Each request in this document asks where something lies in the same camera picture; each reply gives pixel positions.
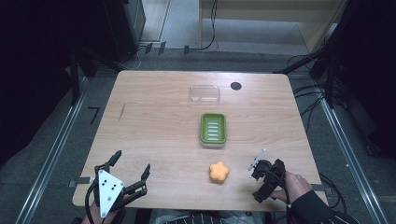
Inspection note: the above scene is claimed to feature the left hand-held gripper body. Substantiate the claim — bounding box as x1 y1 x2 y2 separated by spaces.
92 168 148 218

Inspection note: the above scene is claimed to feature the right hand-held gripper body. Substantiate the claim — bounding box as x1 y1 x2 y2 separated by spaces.
247 147 288 200

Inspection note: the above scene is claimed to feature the orange flower-shaped soap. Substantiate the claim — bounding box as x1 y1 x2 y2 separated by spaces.
208 161 231 185

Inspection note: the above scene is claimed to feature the green soap dish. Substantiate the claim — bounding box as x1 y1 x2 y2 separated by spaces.
199 112 228 148

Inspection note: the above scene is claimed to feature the person's right hand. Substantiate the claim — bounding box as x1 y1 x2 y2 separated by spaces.
269 170 313 204

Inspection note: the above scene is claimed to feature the person's left hand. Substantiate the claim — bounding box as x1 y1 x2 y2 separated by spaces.
81 202 120 224

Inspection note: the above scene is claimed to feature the person's striped clothing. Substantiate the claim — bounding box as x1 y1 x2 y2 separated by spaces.
150 208 270 224

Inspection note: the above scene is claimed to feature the clear plastic container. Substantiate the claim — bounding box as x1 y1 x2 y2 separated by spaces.
188 84 221 105

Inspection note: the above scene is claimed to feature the black cabinet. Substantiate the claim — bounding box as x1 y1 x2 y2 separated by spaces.
102 0 147 62

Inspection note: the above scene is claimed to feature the light wooden cabinet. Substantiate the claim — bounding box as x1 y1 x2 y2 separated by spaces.
199 0 348 54

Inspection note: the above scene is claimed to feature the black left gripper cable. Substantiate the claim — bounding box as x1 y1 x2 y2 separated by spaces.
84 180 98 224

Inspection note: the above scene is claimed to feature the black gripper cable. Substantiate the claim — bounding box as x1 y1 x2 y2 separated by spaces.
262 170 295 224
84 180 98 224

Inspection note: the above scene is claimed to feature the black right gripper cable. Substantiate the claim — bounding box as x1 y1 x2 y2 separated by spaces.
262 170 295 224

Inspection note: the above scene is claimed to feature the metal floor rail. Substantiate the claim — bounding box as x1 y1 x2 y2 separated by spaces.
14 77 89 224
318 96 390 224

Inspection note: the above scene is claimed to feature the bundle of black floor cables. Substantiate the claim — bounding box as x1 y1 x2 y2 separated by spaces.
286 54 331 133

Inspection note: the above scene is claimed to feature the black metal frame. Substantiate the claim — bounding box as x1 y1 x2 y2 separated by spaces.
274 0 362 108

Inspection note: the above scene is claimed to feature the black hanging cable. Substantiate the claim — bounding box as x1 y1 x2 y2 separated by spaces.
186 0 219 52

